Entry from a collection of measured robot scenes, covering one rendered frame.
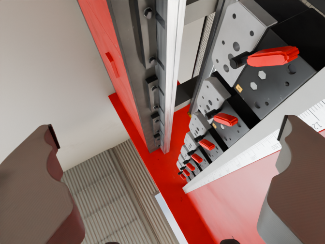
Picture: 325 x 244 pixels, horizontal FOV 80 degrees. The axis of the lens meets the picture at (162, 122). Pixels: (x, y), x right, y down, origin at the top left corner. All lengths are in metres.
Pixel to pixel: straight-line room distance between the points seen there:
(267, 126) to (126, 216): 3.41
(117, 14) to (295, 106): 0.51
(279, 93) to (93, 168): 3.70
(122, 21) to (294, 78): 0.50
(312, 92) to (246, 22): 0.14
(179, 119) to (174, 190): 0.77
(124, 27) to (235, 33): 0.40
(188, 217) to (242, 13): 1.88
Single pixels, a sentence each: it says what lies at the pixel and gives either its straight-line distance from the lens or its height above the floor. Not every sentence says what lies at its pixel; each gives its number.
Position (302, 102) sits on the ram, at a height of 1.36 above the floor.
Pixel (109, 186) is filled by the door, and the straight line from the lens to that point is 3.77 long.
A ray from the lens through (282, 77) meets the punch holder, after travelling 0.34.
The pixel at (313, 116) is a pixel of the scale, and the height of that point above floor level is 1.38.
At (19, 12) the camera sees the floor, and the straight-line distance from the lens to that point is 1.62.
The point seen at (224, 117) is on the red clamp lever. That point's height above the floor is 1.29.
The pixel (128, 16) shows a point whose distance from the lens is 0.67.
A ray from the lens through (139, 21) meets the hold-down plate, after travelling 0.67.
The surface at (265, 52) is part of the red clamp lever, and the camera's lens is 0.29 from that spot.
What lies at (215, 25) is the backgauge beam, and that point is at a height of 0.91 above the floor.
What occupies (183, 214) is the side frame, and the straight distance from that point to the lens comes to 2.06.
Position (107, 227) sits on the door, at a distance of 3.76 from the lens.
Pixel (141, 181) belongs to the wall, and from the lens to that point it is 3.75.
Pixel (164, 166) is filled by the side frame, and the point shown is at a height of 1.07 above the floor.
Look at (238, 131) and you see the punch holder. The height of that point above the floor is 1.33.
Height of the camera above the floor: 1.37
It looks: 20 degrees down
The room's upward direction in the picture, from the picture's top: 148 degrees clockwise
